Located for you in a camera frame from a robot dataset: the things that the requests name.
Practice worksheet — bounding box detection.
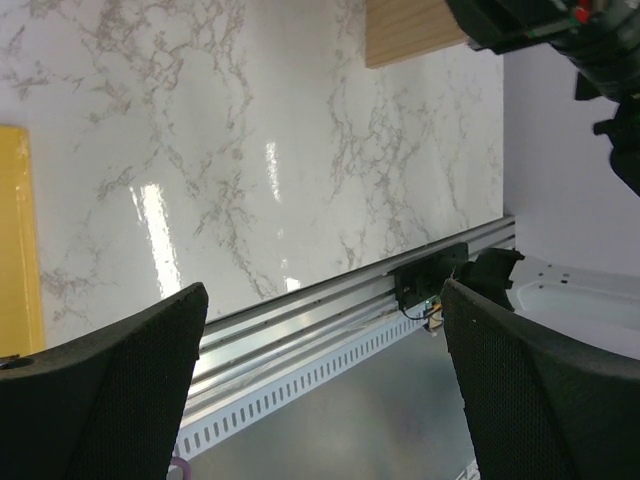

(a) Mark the slotted grey cable duct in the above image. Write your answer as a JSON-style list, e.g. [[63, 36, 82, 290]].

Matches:
[[173, 315, 422, 460]]

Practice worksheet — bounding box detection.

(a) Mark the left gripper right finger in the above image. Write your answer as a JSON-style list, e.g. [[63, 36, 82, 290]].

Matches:
[[441, 280, 639, 479]]

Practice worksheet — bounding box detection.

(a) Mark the wooden two-tier shelf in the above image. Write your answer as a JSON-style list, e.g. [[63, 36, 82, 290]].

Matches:
[[365, 0, 467, 69]]

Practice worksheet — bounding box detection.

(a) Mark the yellow paperback book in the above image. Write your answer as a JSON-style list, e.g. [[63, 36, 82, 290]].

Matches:
[[1, 126, 45, 357]]

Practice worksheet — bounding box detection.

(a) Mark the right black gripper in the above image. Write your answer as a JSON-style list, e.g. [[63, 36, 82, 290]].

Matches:
[[447, 0, 639, 100]]

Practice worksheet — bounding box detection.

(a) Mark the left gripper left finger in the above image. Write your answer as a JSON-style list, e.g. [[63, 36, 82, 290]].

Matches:
[[1, 283, 208, 479]]

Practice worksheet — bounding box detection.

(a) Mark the aluminium front rail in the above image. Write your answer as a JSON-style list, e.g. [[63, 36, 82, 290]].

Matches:
[[185, 216, 516, 415]]

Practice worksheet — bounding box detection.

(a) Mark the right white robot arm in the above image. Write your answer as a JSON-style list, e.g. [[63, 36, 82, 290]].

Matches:
[[449, 1, 639, 358]]

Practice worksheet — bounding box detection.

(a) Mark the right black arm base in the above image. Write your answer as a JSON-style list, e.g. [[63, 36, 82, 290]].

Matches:
[[392, 242, 469, 322]]

